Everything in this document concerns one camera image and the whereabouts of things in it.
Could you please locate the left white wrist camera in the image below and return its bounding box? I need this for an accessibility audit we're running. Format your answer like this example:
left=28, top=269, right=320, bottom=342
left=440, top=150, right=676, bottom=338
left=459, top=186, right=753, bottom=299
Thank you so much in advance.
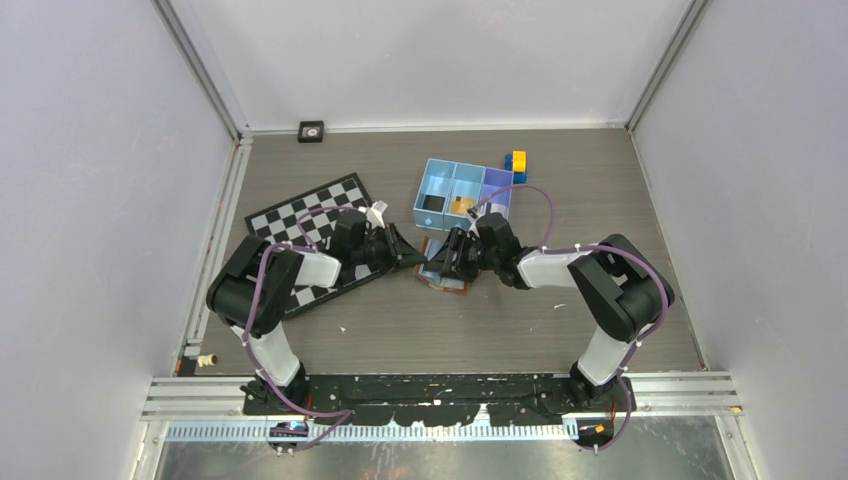
left=360, top=200, right=388, bottom=228

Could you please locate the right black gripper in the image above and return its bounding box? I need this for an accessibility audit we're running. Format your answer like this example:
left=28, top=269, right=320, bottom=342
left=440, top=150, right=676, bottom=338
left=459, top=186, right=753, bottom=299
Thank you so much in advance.
left=425, top=227, right=500, bottom=283

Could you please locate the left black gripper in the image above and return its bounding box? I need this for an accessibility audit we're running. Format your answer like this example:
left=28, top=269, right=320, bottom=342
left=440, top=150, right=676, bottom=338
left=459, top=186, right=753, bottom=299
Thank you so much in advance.
left=352, top=223, right=428, bottom=274

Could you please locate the purple right bin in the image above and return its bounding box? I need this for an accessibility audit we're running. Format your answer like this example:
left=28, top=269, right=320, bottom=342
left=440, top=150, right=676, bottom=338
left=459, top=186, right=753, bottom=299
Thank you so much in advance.
left=476, top=167, right=513, bottom=219

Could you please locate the orange card in bin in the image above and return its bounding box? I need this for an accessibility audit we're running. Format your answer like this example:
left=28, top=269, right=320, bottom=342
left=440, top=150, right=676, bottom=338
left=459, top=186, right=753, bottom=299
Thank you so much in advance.
left=448, top=196, right=475, bottom=216

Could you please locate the brown leather card holder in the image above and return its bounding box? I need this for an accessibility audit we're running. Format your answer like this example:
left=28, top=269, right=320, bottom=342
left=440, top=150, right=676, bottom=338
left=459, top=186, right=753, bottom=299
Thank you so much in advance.
left=413, top=236, right=472, bottom=294

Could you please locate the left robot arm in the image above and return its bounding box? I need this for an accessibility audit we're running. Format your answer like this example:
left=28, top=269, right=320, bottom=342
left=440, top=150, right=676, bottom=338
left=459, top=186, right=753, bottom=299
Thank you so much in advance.
left=206, top=206, right=427, bottom=414

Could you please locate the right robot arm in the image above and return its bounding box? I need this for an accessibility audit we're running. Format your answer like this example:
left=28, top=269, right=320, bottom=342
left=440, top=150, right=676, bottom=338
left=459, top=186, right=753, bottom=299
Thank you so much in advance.
left=423, top=213, right=675, bottom=411

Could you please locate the light blue bin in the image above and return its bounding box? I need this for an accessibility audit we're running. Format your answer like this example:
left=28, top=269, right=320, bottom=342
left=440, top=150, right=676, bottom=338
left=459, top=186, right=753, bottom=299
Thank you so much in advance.
left=443, top=163, right=484, bottom=230
left=412, top=158, right=457, bottom=231

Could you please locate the light blue left bin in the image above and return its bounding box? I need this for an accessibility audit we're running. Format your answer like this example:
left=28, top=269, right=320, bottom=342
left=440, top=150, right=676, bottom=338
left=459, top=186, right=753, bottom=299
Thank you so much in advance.
left=412, top=158, right=457, bottom=231

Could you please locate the small black square box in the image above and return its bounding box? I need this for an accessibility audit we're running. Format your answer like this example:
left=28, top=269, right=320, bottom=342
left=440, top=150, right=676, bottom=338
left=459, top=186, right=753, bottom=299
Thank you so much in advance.
left=297, top=120, right=325, bottom=143

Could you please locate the blue yellow toy block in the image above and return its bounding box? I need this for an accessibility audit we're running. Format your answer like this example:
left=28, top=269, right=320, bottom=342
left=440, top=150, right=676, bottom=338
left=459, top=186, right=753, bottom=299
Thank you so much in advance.
left=504, top=150, right=528, bottom=184

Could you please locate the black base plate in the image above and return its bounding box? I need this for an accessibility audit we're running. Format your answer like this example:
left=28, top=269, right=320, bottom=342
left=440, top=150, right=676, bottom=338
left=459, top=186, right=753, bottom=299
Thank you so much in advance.
left=240, top=373, right=635, bottom=427

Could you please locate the light blue middle bin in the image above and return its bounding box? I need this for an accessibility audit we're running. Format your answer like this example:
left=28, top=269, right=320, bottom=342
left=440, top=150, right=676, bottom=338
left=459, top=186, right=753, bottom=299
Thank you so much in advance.
left=443, top=163, right=484, bottom=230

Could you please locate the silver black card in bin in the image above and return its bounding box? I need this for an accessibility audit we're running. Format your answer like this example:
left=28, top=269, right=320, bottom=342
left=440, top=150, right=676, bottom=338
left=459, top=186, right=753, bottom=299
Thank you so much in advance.
left=487, top=203, right=509, bottom=218

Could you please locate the cream chess piece on floor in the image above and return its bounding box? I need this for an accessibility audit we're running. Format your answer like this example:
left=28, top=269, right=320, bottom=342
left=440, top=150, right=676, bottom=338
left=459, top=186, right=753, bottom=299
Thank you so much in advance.
left=196, top=354, right=218, bottom=368

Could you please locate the black white chessboard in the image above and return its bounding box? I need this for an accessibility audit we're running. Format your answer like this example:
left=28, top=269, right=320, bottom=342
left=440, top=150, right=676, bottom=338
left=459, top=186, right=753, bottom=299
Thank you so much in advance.
left=245, top=172, right=399, bottom=321

